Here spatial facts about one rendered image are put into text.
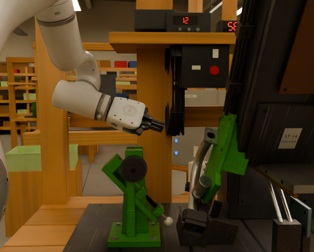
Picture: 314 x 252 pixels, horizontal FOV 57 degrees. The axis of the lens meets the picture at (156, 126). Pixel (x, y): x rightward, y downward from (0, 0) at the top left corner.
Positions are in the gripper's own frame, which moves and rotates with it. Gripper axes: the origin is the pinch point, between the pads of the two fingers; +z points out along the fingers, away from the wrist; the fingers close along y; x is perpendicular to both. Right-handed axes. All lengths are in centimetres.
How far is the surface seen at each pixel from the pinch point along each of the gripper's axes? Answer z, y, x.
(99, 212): -8.1, -17.2, 36.3
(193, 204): 17.1, -17.6, 8.2
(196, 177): 17.4, -7.8, 9.0
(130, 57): -65, 782, 624
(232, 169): 22.8, -10.6, -4.8
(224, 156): 19.1, -9.2, -7.7
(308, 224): 42.0, -22.1, -8.7
